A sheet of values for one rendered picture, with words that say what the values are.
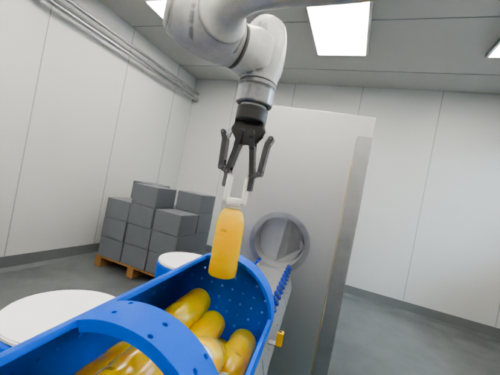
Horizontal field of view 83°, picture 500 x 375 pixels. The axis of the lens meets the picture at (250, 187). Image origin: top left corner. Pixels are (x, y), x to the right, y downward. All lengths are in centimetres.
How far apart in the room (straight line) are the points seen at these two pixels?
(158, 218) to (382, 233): 337
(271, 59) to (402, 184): 444
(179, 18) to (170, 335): 53
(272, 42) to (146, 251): 337
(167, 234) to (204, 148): 261
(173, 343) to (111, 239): 383
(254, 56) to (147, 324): 55
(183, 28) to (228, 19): 9
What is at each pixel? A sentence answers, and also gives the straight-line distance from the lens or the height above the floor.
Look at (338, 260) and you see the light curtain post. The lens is 121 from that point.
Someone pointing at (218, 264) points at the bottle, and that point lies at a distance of 67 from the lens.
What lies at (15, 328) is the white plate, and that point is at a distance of 82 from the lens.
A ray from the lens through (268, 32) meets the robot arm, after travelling 72.
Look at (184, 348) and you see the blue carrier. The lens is 40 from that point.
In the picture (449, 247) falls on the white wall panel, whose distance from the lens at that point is 515.
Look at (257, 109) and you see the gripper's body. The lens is 67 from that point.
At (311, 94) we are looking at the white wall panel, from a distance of 536.
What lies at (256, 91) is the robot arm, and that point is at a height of 163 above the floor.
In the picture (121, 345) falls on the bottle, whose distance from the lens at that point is 55.
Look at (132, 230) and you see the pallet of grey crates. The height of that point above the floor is 59.
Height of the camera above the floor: 142
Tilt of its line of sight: level
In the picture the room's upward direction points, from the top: 11 degrees clockwise
